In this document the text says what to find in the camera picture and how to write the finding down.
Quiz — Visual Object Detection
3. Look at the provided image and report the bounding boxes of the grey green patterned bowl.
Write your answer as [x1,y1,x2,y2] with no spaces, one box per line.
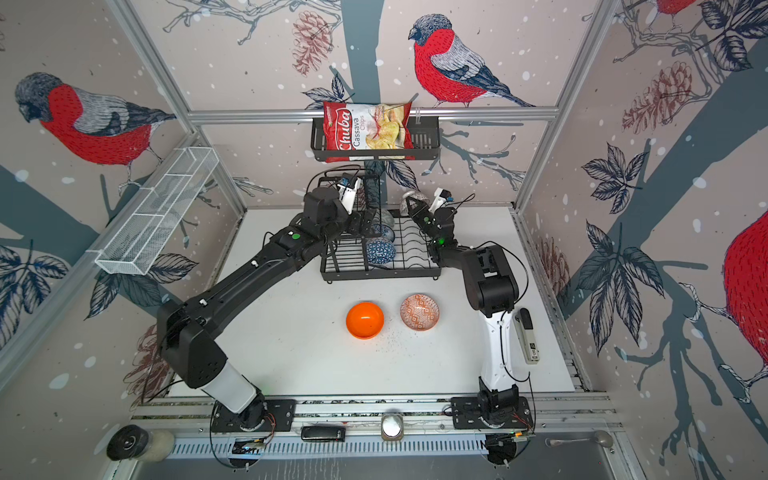
[373,208,396,230]

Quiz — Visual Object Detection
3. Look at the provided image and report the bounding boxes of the dark blue patterned bowl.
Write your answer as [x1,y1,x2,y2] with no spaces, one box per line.
[365,238,397,267]

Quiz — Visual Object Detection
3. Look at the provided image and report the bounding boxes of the black wire dish rack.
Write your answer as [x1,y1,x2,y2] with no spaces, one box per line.
[309,166,441,283]

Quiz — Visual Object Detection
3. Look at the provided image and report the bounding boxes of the orange plastic bowl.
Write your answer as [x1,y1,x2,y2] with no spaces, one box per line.
[346,302,385,340]

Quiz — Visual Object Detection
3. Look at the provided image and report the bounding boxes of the white brown patterned bowl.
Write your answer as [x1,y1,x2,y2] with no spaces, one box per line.
[399,190,429,217]

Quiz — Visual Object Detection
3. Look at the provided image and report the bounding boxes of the blue white rimmed bowl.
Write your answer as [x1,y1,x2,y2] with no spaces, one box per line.
[372,224,396,242]

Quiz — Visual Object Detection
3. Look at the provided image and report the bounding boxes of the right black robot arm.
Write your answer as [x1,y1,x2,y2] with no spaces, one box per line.
[404,194,520,428]

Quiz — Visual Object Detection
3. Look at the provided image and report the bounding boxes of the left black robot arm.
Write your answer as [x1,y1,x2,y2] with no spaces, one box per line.
[157,180,362,431]

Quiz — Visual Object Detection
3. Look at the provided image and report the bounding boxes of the red white patterned bowl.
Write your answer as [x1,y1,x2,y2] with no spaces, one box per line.
[400,293,440,331]

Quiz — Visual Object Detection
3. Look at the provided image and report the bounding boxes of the red cassava chips bag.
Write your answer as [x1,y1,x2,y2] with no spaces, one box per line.
[323,102,413,162]

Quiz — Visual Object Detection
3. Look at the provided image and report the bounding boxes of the silver round button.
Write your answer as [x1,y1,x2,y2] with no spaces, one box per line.
[380,413,404,441]

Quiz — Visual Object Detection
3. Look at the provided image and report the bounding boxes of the small black box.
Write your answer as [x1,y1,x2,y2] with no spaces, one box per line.
[300,425,346,443]

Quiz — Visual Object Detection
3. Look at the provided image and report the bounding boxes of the metal spoon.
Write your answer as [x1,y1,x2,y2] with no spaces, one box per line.
[545,430,614,450]

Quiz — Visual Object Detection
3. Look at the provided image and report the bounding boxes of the black round knob device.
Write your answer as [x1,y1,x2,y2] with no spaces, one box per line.
[106,424,175,463]

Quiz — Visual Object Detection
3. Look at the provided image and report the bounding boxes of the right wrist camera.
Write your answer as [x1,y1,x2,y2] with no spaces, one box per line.
[429,187,453,213]

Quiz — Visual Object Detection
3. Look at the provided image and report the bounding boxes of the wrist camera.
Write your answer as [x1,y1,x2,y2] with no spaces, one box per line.
[429,187,453,213]
[337,174,363,214]

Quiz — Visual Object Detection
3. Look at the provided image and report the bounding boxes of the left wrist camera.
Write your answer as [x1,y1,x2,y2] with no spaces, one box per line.
[337,174,363,214]

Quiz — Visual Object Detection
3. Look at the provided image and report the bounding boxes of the black wall shelf basket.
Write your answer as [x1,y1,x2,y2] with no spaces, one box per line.
[310,116,441,163]

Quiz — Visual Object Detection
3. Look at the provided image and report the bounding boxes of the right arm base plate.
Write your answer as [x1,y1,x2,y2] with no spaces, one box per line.
[449,397,534,431]

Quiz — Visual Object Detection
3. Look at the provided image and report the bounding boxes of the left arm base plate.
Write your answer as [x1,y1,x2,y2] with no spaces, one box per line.
[210,399,296,435]

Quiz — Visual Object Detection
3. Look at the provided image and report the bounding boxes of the white wire wall basket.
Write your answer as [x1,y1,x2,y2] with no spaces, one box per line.
[95,146,219,275]

